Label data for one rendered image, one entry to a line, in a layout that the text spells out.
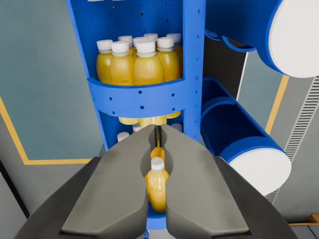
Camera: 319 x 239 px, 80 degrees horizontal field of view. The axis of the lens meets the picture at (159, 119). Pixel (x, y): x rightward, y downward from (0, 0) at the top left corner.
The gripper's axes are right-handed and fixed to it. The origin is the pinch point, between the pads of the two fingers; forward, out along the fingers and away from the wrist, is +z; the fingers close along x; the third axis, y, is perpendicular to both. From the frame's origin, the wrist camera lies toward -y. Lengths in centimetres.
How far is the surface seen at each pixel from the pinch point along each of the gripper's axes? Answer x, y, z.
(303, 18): 36, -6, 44
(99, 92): -12.8, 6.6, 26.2
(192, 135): 7.5, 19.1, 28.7
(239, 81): 61, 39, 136
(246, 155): 31, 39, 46
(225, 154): 25, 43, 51
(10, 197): -165, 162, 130
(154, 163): -2.2, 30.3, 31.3
